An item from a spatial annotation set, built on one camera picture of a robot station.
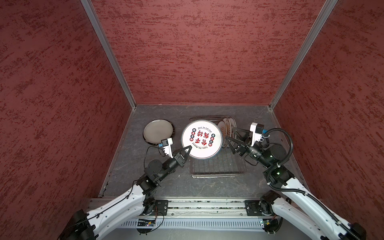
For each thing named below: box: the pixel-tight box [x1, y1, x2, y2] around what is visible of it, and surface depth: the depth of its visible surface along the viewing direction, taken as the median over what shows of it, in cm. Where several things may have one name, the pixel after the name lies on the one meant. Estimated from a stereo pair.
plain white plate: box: [143, 119, 175, 146], surface depth 105 cm
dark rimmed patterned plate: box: [143, 118, 175, 146], surface depth 105 cm
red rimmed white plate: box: [181, 120, 223, 160], surface depth 70 cm
